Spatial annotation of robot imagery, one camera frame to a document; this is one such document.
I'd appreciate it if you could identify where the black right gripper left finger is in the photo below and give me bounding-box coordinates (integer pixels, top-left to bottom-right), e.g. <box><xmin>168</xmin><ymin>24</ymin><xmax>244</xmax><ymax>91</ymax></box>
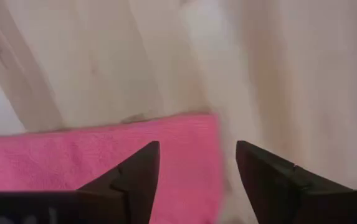
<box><xmin>0</xmin><ymin>141</ymin><xmax>160</xmax><ymax>224</ymax></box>

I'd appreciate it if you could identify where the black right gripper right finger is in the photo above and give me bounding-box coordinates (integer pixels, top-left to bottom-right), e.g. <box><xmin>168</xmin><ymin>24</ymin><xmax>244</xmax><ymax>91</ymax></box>
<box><xmin>236</xmin><ymin>140</ymin><xmax>357</xmax><ymax>224</ymax></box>

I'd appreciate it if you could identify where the pink microfiber towel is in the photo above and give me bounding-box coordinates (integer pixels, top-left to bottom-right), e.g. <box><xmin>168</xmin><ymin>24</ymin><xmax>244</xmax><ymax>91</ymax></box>
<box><xmin>0</xmin><ymin>113</ymin><xmax>224</xmax><ymax>224</ymax></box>

